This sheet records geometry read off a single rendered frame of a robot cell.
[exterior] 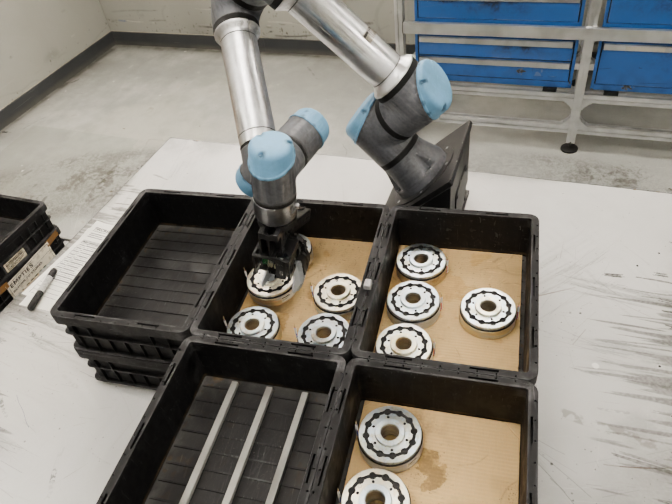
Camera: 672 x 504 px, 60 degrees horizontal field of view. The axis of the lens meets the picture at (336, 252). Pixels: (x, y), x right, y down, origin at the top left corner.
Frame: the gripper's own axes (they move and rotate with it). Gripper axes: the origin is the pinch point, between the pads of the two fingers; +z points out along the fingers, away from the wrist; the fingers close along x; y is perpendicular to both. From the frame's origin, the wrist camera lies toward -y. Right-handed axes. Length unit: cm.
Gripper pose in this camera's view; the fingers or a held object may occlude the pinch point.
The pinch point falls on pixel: (286, 280)
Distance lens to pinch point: 120.5
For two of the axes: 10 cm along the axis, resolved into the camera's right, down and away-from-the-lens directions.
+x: 9.7, 1.8, -1.7
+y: -2.5, 6.9, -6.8
